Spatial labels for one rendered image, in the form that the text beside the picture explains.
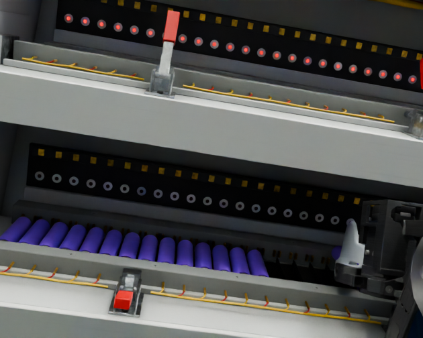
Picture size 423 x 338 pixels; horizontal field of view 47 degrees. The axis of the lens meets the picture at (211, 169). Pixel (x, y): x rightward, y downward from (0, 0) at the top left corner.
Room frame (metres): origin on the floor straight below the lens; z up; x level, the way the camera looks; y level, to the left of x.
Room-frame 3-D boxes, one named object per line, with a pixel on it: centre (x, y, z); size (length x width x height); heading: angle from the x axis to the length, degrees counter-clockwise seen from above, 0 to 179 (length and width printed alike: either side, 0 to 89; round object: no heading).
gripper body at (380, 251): (0.40, -0.18, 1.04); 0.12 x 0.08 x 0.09; 4
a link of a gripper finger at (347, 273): (0.46, -0.15, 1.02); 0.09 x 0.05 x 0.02; 8
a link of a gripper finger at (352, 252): (0.50, -0.15, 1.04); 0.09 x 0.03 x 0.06; 8
